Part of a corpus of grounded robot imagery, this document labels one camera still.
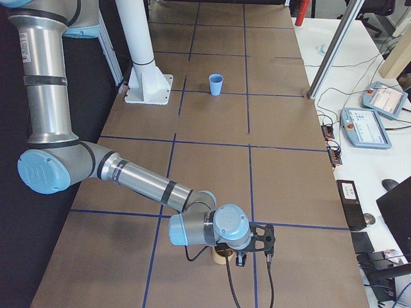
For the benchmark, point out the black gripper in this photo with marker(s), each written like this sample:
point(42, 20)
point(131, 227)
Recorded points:
point(240, 258)

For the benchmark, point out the red cylinder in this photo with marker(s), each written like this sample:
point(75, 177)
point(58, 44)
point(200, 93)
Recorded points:
point(303, 8)

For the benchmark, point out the bamboo wooden cup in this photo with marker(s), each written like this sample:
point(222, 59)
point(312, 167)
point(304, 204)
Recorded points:
point(219, 255)

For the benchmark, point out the blue plastic cup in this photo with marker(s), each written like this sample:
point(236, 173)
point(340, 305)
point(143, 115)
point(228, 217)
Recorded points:
point(215, 84)

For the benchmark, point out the black monitor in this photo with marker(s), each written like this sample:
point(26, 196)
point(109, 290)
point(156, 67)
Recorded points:
point(394, 206)

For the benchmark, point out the teach pendant tablet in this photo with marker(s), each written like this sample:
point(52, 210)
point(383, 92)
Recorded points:
point(364, 128)
point(387, 100)

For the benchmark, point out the black computer mouse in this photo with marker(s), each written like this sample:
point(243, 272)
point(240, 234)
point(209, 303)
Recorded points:
point(389, 184)

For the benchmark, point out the black box with label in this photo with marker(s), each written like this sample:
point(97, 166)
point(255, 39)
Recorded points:
point(351, 205)

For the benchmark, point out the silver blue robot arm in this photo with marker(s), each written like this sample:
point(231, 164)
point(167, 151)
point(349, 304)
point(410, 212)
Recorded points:
point(57, 158)

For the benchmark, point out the far teach pendant tablet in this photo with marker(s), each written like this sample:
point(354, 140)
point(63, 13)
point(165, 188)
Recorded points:
point(387, 100)

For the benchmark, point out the near teach pendant tablet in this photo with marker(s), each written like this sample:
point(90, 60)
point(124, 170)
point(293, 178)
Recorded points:
point(364, 128)

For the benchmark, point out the orange black connector board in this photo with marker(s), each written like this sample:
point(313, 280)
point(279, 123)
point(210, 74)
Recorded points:
point(328, 132)

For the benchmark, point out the aluminium frame post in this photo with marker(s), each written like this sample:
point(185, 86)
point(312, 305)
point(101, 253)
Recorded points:
point(344, 26)

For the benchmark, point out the white pillar with base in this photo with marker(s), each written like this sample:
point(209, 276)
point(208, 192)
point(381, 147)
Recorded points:
point(147, 84)

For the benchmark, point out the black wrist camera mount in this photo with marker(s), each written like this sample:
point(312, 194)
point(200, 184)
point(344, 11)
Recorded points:
point(263, 239)

